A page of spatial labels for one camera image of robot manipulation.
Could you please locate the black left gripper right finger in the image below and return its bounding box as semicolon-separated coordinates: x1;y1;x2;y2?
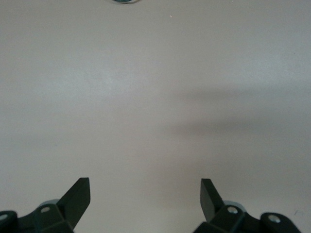
193;179;302;233

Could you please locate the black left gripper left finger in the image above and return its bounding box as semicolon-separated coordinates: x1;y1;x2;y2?
0;178;91;233

